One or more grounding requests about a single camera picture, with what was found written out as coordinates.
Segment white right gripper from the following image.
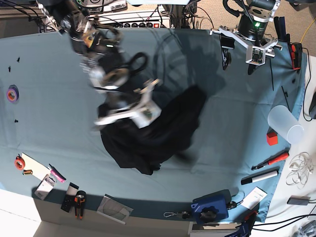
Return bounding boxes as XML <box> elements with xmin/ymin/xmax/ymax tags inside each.
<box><xmin>94</xmin><ymin>79</ymin><xmax>161</xmax><ymax>128</ymax></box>

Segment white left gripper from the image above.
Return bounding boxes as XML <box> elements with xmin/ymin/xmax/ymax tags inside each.
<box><xmin>210</xmin><ymin>26</ymin><xmax>282</xmax><ymax>75</ymax></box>

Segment black t-shirt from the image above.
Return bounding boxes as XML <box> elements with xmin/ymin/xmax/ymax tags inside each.
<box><xmin>100</xmin><ymin>85</ymin><xmax>206</xmax><ymax>175</ymax></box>

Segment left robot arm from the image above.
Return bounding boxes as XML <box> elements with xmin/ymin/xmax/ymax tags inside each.
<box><xmin>210</xmin><ymin>0</ymin><xmax>282</xmax><ymax>75</ymax></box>

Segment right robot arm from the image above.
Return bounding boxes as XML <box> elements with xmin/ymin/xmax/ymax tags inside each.
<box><xmin>36</xmin><ymin>0</ymin><xmax>161</xmax><ymax>128</ymax></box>

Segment long black rod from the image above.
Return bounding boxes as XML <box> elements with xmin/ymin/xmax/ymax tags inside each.
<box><xmin>269</xmin><ymin>58</ymin><xmax>274</xmax><ymax>91</ymax></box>

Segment short black rod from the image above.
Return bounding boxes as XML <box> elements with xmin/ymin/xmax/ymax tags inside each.
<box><xmin>281</xmin><ymin>86</ymin><xmax>290</xmax><ymax>111</ymax></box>

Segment orange black clamp tool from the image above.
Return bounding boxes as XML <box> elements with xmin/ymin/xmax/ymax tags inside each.
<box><xmin>290</xmin><ymin>42</ymin><xmax>303</xmax><ymax>70</ymax></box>

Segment translucent plastic cup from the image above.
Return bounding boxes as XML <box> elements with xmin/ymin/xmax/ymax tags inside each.
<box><xmin>267</xmin><ymin>105</ymin><xmax>304</xmax><ymax>145</ymax></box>

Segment red cube block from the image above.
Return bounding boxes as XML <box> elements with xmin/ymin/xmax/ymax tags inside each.
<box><xmin>266</xmin><ymin>131</ymin><xmax>278</xmax><ymax>146</ymax></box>

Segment clear cd sleeve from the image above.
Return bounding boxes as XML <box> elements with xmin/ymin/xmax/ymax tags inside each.
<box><xmin>97</xmin><ymin>195</ymin><xmax>133</xmax><ymax>225</ymax></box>

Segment orange black pliers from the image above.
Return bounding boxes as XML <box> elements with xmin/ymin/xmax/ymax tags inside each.
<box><xmin>74</xmin><ymin>191</ymin><xmax>86</xmax><ymax>220</ymax></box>

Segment pink packaged item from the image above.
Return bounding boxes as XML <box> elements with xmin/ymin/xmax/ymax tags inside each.
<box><xmin>49</xmin><ymin>164</ymin><xmax>67</xmax><ymax>183</ymax></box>

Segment silver carabiner keyring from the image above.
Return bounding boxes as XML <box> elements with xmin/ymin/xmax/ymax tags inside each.
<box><xmin>163</xmin><ymin>211</ymin><xmax>191</xmax><ymax>220</ymax></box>

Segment blue case with knob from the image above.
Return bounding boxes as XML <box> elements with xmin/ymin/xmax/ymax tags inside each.
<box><xmin>191</xmin><ymin>195</ymin><xmax>229</xmax><ymax>224</ymax></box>

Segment black and white marker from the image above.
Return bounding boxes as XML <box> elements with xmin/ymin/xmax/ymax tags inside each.
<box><xmin>241</xmin><ymin>170</ymin><xmax>278</xmax><ymax>185</ymax></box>

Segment white paper sheet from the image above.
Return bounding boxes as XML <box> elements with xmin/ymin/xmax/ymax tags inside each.
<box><xmin>21</xmin><ymin>153</ymin><xmax>50</xmax><ymax>180</ymax></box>

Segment battery blister pack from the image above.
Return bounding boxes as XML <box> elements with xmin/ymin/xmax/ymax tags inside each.
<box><xmin>34</xmin><ymin>175</ymin><xmax>56</xmax><ymax>200</ymax></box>

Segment purple tape roll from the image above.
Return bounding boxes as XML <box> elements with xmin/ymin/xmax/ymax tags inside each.
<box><xmin>6</xmin><ymin>84</ymin><xmax>19</xmax><ymax>103</ymax></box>

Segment gold battery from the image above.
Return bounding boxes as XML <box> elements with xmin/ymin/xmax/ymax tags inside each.
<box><xmin>22</xmin><ymin>169</ymin><xmax>33</xmax><ymax>175</ymax></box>

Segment orange tape roll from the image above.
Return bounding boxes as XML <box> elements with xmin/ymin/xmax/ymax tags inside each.
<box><xmin>14</xmin><ymin>156</ymin><xmax>25</xmax><ymax>170</ymax></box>

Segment white booklet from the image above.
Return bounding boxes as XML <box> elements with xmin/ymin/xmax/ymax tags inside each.
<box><xmin>241</xmin><ymin>187</ymin><xmax>267</xmax><ymax>210</ymax></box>

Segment grey phone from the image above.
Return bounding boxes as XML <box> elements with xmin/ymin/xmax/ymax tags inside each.
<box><xmin>287</xmin><ymin>196</ymin><xmax>310</xmax><ymax>205</ymax></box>

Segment red handled screwdriver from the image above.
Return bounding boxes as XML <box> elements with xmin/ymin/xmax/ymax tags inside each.
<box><xmin>251</xmin><ymin>152</ymin><xmax>289</xmax><ymax>170</ymax></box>

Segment coiled white cable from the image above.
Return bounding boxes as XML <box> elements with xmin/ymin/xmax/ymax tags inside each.
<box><xmin>285</xmin><ymin>151</ymin><xmax>315</xmax><ymax>190</ymax></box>

